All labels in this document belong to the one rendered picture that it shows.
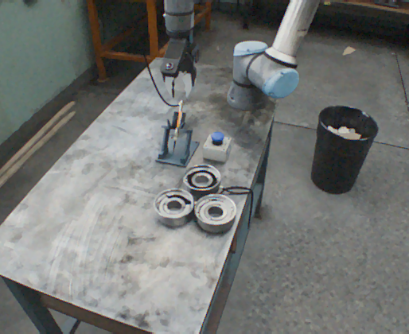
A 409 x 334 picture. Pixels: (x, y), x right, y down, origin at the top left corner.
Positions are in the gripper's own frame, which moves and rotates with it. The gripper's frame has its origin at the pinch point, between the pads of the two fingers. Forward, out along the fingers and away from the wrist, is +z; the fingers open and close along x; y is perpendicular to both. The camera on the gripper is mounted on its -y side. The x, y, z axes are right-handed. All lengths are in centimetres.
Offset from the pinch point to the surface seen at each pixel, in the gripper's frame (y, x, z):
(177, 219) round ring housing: -31.2, -10.4, 15.8
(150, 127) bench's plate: 7.4, 14.2, 19.0
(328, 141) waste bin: 81, -50, 63
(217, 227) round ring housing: -30.2, -20.6, 15.9
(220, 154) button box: -2.8, -13.3, 16.2
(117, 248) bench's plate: -42.1, 1.3, 18.9
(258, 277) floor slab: 13, -30, 99
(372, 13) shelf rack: 320, -85, 61
